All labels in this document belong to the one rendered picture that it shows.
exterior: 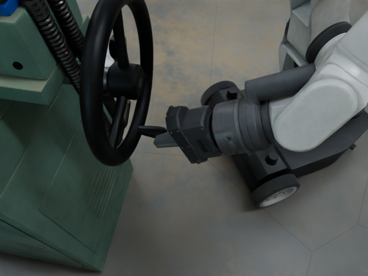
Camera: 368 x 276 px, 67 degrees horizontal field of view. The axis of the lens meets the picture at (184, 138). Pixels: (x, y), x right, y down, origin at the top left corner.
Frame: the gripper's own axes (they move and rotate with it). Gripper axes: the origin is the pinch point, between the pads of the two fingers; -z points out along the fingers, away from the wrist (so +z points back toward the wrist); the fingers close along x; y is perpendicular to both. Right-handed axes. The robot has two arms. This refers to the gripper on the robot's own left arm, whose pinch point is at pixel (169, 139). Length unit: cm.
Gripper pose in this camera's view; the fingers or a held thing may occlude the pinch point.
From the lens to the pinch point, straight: 51.7
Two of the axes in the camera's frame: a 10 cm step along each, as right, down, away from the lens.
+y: -2.4, 7.3, -6.4
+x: -4.6, -6.7, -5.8
